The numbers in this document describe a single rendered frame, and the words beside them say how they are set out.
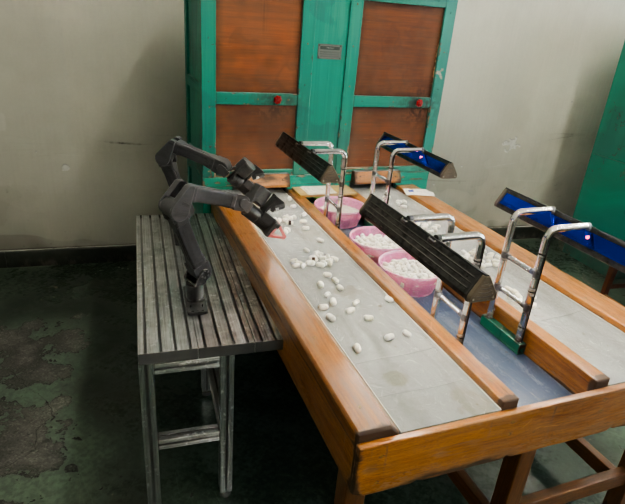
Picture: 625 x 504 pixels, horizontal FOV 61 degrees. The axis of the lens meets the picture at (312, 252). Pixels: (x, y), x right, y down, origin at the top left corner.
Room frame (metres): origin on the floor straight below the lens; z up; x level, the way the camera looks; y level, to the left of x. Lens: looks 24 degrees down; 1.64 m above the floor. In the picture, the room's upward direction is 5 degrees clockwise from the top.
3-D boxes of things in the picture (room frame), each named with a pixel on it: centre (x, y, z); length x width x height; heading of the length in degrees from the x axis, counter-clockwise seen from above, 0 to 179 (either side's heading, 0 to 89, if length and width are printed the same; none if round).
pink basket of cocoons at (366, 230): (2.17, -0.29, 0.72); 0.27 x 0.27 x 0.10
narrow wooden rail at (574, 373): (2.08, -0.51, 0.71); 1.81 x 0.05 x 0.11; 23
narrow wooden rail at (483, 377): (1.95, -0.21, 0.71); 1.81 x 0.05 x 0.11; 23
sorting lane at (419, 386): (1.88, -0.04, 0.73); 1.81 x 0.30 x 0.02; 23
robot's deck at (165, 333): (2.02, 0.27, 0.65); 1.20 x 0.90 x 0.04; 19
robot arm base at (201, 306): (1.65, 0.41, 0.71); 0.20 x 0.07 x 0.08; 19
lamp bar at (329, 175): (2.31, 0.07, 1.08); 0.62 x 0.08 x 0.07; 23
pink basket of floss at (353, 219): (2.57, -0.12, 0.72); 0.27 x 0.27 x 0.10
